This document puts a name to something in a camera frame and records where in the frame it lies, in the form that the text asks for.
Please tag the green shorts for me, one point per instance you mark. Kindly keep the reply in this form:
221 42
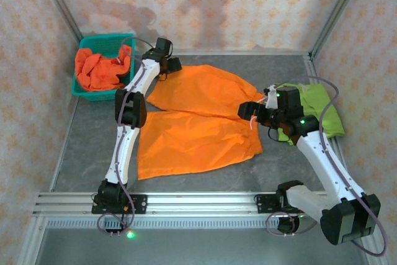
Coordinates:
316 100

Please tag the light orange shorts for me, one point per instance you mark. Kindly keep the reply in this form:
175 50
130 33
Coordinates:
198 141

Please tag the red-orange shorts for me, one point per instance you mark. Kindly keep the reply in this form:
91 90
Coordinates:
99 72

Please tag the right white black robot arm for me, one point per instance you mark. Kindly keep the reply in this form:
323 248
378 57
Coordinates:
322 162

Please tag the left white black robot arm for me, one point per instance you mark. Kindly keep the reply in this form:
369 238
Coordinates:
124 150

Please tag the teal plastic basket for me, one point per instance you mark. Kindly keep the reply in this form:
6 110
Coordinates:
102 41

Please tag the small lit controller board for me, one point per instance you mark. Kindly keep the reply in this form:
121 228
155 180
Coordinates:
130 234

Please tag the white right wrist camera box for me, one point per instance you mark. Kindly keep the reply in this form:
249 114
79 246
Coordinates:
272 97

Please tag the wide aluminium mounting rail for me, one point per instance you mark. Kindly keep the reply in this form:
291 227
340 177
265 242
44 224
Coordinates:
201 203

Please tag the aluminium frame post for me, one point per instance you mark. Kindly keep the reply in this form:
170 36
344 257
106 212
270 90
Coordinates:
337 10
58 1

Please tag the aluminium frame bar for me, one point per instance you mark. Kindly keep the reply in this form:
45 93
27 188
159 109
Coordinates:
376 258
29 243

